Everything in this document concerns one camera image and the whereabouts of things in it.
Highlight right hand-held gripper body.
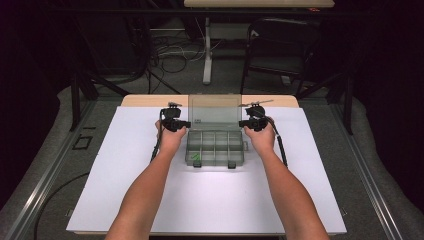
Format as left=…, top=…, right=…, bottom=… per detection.
left=238, top=99, right=275, bottom=132

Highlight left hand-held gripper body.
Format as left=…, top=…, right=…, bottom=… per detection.
left=159, top=101, right=184, bottom=132

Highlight grey transparent organizer box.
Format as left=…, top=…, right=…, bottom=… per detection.
left=184, top=94, right=250, bottom=169

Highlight person's left hand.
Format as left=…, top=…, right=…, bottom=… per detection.
left=154, top=119, right=188, bottom=154

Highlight person's right hand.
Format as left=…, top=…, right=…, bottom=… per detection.
left=243, top=117, right=277, bottom=155

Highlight light wooden table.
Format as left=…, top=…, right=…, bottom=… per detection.
left=120, top=94, right=300, bottom=109

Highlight white board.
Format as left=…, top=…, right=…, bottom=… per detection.
left=65, top=105, right=348, bottom=235

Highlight white-legged desk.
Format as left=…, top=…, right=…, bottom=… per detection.
left=183, top=0, right=336, bottom=85

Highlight black folding chair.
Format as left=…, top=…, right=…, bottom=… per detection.
left=239, top=17, right=322, bottom=98

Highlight left hand-held gripper cable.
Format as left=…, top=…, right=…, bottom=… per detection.
left=150, top=109, right=166, bottom=164

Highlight hand-held gripper cable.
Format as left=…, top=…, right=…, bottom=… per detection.
left=150, top=109, right=166, bottom=164
left=263, top=114, right=289, bottom=169

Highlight right hand-held gripper cable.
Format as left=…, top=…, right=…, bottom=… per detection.
left=263, top=114, right=289, bottom=169

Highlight white floor cables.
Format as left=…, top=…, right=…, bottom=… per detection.
left=155, top=40, right=223, bottom=63

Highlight black floor cable bundle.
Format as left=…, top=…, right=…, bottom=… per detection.
left=131, top=16, right=188, bottom=95

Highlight black metal frame stand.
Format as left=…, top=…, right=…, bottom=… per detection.
left=295, top=66, right=355, bottom=136
left=69, top=64, right=132, bottom=132

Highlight aluminium floor rail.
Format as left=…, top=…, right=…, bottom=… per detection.
left=2, top=99, right=97, bottom=240
left=329, top=103, right=405, bottom=240

